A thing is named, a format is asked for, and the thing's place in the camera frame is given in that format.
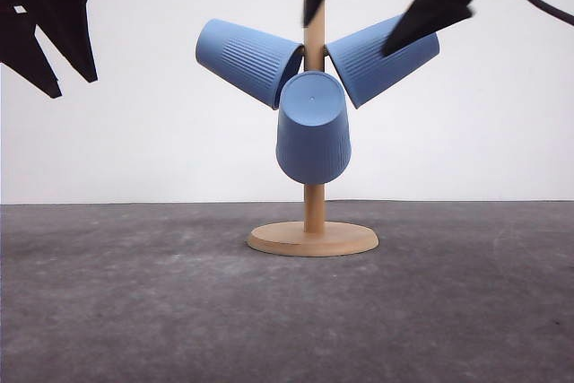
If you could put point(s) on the light blue ribbed cup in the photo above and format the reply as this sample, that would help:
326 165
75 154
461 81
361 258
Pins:
256 63

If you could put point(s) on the wooden mug tree stand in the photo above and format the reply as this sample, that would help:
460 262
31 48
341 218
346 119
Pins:
314 237

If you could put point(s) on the black cable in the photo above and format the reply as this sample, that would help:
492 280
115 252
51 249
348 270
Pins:
553 12

